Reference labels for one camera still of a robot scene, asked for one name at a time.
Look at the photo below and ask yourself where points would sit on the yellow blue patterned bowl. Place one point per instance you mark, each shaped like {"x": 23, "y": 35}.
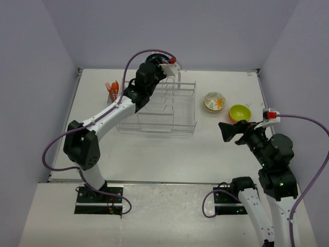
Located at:
{"x": 213, "y": 111}

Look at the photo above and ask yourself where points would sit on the white floral bowl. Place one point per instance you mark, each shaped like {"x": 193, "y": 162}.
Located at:
{"x": 214, "y": 100}

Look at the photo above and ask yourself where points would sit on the orange plastic spoon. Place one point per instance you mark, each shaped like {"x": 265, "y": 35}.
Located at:
{"x": 114, "y": 87}

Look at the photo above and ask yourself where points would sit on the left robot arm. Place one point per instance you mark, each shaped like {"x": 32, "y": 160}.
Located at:
{"x": 82, "y": 147}

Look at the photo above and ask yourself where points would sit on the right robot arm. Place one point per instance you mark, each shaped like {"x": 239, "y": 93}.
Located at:
{"x": 276, "y": 178}

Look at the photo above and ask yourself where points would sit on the dark blue patterned bowl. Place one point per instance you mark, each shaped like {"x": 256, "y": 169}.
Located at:
{"x": 158, "y": 58}

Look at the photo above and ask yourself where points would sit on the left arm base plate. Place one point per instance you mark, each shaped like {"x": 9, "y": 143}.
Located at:
{"x": 89, "y": 202}

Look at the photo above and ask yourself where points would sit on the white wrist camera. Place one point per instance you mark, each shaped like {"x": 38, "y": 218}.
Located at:
{"x": 270, "y": 117}
{"x": 171, "y": 70}

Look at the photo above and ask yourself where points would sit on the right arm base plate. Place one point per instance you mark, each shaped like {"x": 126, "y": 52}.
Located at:
{"x": 227, "y": 205}

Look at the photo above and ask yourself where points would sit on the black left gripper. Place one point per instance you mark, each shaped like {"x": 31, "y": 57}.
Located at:
{"x": 160, "y": 69}

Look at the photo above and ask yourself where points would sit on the white wire dish rack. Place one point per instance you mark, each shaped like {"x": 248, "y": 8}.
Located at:
{"x": 171, "y": 109}

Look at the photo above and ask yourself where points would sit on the orange plastic fork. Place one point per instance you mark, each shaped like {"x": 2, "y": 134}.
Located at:
{"x": 108, "y": 87}

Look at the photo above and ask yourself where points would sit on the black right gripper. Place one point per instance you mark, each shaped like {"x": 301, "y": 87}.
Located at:
{"x": 229, "y": 130}

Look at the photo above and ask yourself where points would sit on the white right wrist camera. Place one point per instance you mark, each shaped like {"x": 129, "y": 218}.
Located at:
{"x": 270, "y": 117}

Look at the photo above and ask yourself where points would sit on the orange plastic bowl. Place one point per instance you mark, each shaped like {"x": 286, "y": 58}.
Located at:
{"x": 236, "y": 116}

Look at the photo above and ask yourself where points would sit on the lime green plastic bowl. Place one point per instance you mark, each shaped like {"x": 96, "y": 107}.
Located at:
{"x": 239, "y": 107}

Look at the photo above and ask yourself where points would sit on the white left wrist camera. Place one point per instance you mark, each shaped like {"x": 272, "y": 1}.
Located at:
{"x": 171, "y": 70}

